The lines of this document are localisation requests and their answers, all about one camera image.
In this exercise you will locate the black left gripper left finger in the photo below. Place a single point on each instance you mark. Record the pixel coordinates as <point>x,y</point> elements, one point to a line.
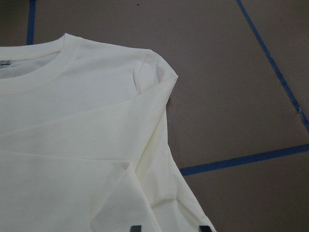
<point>136,228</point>

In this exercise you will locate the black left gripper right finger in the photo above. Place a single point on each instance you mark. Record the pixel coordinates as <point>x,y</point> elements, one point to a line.
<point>204,228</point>

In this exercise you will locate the cream long sleeve shirt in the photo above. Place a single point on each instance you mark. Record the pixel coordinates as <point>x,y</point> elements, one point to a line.
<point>84,141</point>

